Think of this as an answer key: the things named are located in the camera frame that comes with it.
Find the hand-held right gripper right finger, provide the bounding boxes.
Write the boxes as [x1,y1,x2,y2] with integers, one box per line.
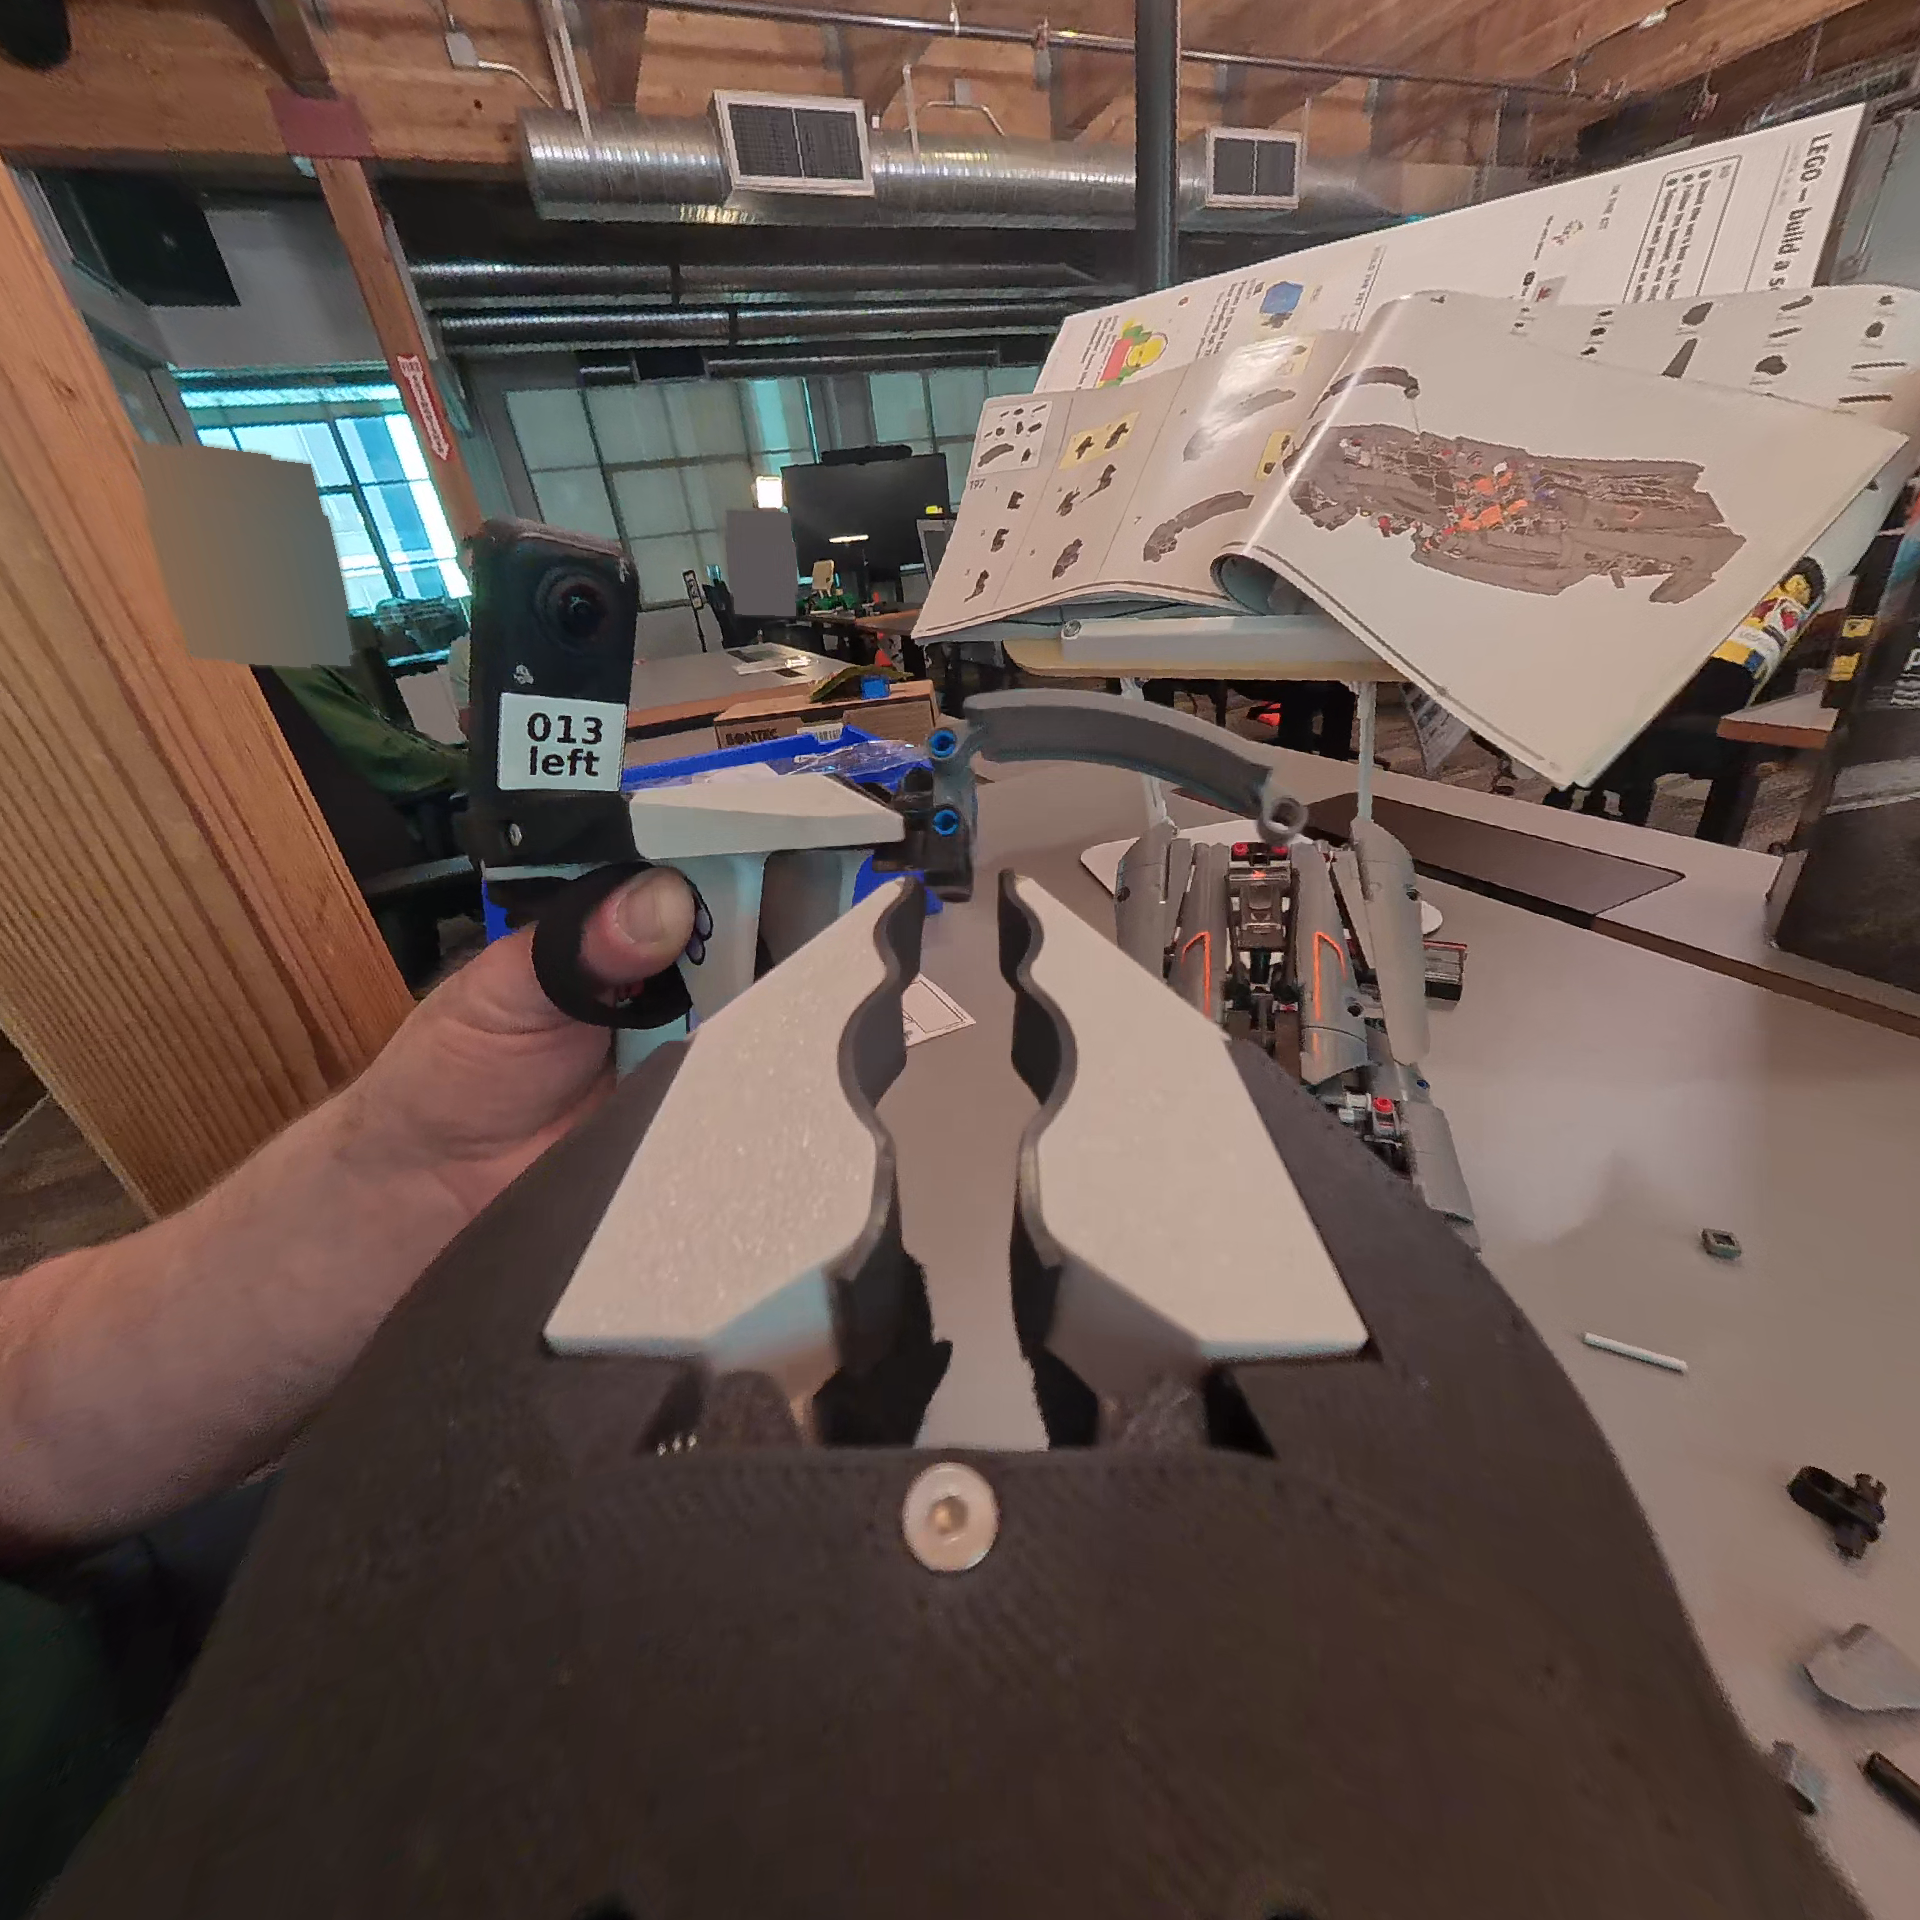
[996,872,1370,1448]

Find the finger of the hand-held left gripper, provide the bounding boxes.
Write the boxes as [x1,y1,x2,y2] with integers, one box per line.
[626,767,913,862]

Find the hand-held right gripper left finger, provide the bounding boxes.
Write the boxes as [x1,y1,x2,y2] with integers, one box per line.
[545,878,950,1448]

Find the grey lego car model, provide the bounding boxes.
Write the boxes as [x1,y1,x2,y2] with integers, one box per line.
[1113,824,1484,1254]

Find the grey curved lego piece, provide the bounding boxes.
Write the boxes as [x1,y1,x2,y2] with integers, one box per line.
[873,688,1313,907]

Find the person's left forearm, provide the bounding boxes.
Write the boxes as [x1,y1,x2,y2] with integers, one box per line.
[0,1095,453,1567]

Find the black lego connector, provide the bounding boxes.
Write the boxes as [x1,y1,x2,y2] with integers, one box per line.
[1787,1467,1889,1561]

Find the lego instruction booklet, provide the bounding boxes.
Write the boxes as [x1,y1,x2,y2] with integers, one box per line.
[913,291,1914,787]

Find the lego car set box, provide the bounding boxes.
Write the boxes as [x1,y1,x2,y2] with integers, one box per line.
[1766,496,1920,962]

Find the grey lego panel piece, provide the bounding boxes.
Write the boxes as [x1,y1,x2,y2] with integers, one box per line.
[1803,1623,1920,1711]

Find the person's left hand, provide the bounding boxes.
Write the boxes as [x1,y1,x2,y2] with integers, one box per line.
[335,866,705,1227]

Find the clear plastic bags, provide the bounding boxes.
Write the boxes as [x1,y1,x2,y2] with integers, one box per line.
[757,742,916,792]

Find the brown cardboard box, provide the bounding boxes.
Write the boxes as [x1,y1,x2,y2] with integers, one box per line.
[711,680,940,752]

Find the blue plastic bin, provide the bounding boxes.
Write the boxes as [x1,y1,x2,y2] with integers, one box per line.
[479,723,934,939]

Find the black monitor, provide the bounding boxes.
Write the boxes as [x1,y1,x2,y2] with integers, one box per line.
[780,450,953,578]

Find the white book stand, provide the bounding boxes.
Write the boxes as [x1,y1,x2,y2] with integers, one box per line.
[996,611,1449,939]

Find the black metal pole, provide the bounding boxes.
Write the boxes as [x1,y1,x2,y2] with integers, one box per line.
[1131,0,1187,295]

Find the toy figure printed sign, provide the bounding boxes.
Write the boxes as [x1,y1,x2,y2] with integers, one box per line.
[1710,554,1828,706]

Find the white instruction poster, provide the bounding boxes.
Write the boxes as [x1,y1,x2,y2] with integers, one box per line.
[1035,103,1870,414]

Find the red white wall sign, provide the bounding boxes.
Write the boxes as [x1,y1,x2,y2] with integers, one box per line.
[386,351,455,465]

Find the thick wooden post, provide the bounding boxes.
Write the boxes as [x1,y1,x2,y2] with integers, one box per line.
[0,165,413,1216]

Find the large white duct vent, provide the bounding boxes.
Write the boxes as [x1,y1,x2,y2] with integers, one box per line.
[708,88,875,195]

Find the silver spiral air duct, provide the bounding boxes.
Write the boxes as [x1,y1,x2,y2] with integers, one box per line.
[516,104,1307,226]

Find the small white duct vent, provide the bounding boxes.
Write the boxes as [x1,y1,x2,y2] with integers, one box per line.
[1201,128,1306,208]

